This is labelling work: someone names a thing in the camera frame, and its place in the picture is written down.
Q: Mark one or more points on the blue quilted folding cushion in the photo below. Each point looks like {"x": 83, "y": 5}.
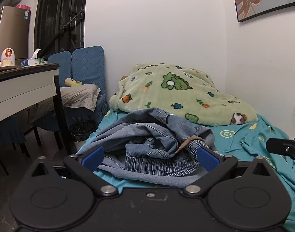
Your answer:
{"x": 87, "y": 62}

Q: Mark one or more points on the tissue pack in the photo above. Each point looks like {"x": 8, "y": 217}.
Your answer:
{"x": 31, "y": 60}

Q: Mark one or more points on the white egg-shaped device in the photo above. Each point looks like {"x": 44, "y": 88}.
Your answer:
{"x": 7, "y": 55}

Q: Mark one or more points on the grey beige cloth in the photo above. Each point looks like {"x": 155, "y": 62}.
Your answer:
{"x": 77, "y": 94}

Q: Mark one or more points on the white table with black legs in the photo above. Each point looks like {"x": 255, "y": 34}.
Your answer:
{"x": 17, "y": 89}

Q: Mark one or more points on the turquoise t-shirt yellow print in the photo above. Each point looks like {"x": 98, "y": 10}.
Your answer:
{"x": 246, "y": 137}

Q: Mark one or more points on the blue denim jeans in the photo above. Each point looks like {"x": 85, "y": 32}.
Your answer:
{"x": 147, "y": 130}

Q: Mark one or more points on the black trash bin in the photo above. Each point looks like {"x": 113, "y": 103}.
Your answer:
{"x": 82, "y": 130}

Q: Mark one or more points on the chair with blue cover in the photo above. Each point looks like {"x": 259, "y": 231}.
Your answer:
{"x": 100, "y": 106}

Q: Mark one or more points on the small green box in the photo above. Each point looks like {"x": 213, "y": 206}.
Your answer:
{"x": 42, "y": 59}

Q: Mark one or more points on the pink lidded container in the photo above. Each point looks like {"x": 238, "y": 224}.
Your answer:
{"x": 24, "y": 6}

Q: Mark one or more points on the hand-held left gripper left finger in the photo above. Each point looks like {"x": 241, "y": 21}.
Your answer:
{"x": 93, "y": 158}

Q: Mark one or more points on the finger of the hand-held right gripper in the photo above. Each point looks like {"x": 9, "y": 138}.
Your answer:
{"x": 280, "y": 147}

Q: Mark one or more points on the stool with blue cover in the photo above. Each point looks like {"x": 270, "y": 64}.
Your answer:
{"x": 7, "y": 130}

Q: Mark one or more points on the brown metallic fridge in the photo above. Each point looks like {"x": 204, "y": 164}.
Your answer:
{"x": 12, "y": 33}

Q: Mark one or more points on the green printed fleece blanket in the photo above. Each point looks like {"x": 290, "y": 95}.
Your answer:
{"x": 181, "y": 94}

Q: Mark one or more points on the yellow plush toy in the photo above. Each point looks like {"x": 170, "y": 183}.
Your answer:
{"x": 71, "y": 82}

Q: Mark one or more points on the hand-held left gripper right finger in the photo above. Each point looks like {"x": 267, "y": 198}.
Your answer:
{"x": 207, "y": 158}

